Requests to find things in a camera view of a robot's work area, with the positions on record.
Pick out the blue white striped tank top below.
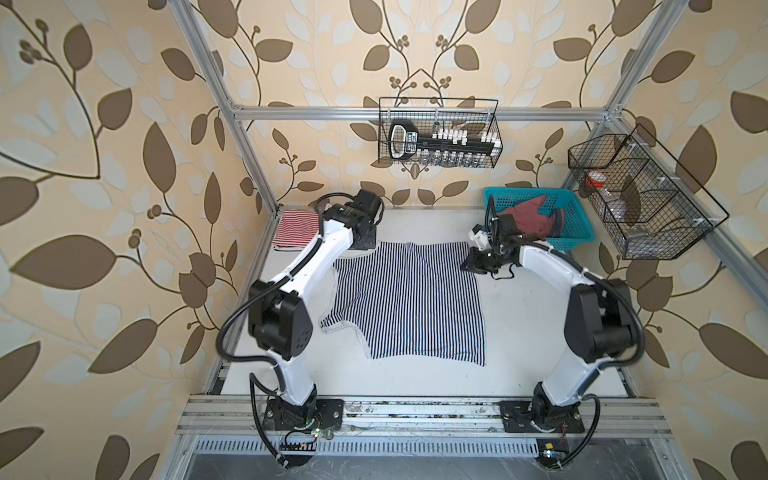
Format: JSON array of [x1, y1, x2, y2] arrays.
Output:
[[320, 242, 486, 366]]

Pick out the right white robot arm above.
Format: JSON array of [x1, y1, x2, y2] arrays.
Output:
[[461, 217, 646, 432]]

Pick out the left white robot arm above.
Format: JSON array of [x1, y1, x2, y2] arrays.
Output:
[[248, 196, 383, 429]]

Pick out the maroon garment in basket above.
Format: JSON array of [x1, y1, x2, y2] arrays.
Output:
[[498, 195, 565, 238]]

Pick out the red white striped folded top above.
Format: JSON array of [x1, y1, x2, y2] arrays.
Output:
[[272, 210, 319, 251]]

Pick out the teal plastic basket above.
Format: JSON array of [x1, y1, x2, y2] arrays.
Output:
[[483, 187, 595, 252]]

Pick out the black socket tool set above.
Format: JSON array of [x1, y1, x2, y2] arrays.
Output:
[[384, 120, 503, 168]]

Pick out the red capped clear bottle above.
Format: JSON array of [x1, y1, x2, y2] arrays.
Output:
[[586, 170, 626, 221]]

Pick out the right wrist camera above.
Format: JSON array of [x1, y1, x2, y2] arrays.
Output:
[[469, 224, 492, 251]]

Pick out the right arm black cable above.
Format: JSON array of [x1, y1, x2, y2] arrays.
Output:
[[484, 194, 647, 469]]

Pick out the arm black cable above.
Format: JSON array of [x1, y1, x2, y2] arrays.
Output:
[[484, 194, 647, 469], [215, 191, 385, 469]]

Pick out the black wire basket back wall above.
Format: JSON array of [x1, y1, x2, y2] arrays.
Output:
[[378, 96, 504, 169]]

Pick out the black wire basket wall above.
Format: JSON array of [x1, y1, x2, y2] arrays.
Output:
[[568, 124, 730, 261], [378, 96, 504, 169]]

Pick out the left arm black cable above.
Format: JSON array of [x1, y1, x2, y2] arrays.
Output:
[[215, 191, 385, 469]]

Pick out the aluminium frame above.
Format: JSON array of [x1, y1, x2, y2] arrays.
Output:
[[167, 0, 768, 313]]

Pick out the black wire basket right wall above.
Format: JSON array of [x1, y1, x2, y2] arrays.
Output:
[[568, 124, 730, 261]]

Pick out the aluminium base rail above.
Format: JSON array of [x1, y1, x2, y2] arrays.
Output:
[[176, 395, 673, 459]]

